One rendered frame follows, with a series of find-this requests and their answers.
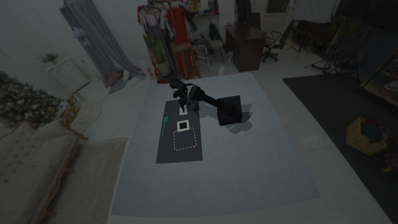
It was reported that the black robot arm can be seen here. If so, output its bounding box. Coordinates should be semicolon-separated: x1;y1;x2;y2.
169;77;236;117

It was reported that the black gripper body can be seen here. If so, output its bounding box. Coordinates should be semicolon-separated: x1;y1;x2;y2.
178;87;188;105

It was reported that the dark grey mat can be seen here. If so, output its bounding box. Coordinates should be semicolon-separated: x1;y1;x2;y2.
156;98;202;164

